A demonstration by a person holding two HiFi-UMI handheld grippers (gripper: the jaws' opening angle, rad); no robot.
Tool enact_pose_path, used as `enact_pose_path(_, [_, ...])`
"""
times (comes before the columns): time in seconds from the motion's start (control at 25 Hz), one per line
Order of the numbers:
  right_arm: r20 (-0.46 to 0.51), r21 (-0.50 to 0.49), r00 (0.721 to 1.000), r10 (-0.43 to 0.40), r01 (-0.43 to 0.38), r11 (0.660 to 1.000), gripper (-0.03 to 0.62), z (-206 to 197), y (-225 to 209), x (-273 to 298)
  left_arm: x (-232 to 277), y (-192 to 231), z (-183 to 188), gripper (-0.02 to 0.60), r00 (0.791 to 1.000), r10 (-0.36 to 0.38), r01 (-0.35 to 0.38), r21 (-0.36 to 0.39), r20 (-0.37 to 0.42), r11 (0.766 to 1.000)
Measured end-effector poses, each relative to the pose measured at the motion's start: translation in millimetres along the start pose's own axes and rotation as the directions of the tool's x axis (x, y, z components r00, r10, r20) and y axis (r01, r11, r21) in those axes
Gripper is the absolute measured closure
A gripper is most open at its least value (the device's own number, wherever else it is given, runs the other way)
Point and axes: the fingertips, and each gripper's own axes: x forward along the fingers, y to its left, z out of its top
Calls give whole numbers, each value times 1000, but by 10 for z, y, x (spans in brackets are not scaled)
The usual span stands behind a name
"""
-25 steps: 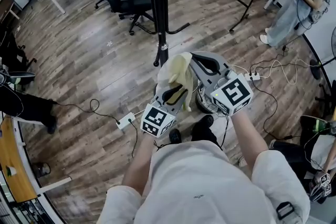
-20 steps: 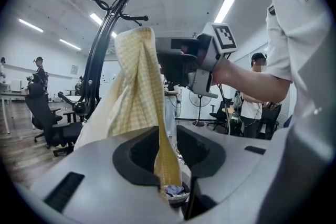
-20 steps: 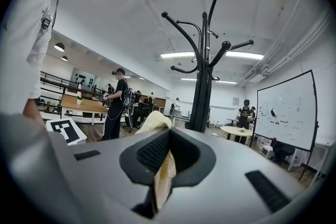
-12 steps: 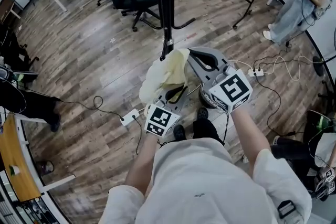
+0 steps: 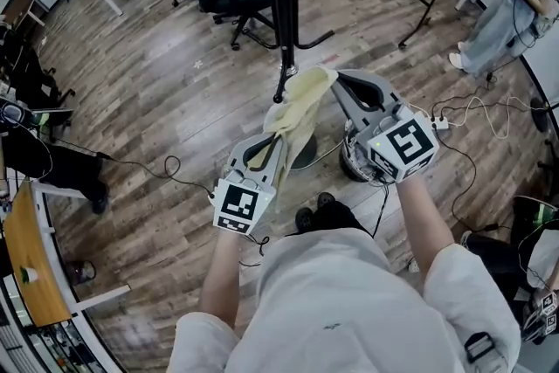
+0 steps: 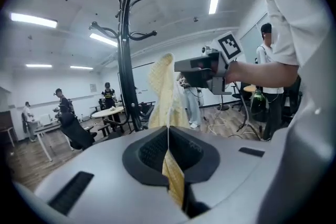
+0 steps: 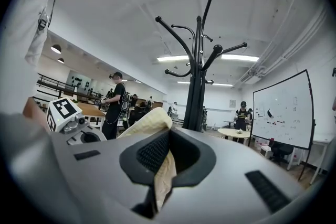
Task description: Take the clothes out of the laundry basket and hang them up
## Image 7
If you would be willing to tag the black stand with round base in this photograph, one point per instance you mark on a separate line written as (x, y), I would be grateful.
(195, 99)

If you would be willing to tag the wooden desk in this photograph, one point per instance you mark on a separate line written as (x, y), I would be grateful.
(90, 110)

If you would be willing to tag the white ceiling duct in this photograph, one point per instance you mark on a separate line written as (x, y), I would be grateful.
(288, 47)

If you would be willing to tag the light round table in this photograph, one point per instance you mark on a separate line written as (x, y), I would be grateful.
(233, 132)

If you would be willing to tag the black office chair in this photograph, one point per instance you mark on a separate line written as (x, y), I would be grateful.
(282, 148)

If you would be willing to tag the cream yellow garment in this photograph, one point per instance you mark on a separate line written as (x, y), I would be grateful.
(157, 118)

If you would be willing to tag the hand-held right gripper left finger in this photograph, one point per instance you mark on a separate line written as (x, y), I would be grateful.
(92, 178)

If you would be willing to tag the person's white shirt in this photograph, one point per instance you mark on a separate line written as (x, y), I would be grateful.
(18, 47)

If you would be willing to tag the person's left forearm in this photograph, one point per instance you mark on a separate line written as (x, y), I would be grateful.
(32, 112)

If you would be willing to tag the small wall notice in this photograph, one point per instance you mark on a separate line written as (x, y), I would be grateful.
(232, 103)

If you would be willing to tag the whiteboard with black stand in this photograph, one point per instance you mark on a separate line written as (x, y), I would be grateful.
(281, 112)

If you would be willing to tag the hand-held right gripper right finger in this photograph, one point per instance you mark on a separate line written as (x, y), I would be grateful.
(223, 178)

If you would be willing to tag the wall panel with black dots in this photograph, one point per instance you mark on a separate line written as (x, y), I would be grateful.
(78, 81)

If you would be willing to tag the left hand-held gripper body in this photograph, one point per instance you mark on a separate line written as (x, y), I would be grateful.
(63, 110)

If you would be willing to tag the black clip-on device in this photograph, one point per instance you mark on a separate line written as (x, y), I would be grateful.
(42, 22)

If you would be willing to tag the round pendant lamp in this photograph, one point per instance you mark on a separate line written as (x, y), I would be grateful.
(56, 49)
(61, 61)

